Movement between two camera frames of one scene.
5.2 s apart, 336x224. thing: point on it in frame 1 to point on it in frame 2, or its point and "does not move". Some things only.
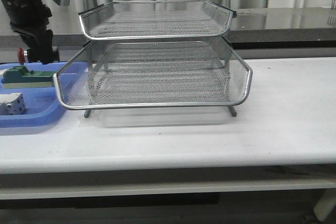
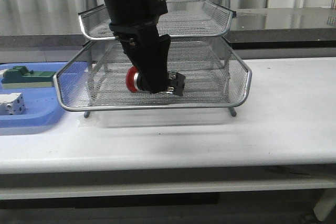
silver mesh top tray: [156, 19] does not move
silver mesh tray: [153, 74] does not move
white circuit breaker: [12, 104] does not move
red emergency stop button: [24, 55] to [176, 81]
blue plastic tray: [42, 106] does not move
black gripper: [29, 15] to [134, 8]
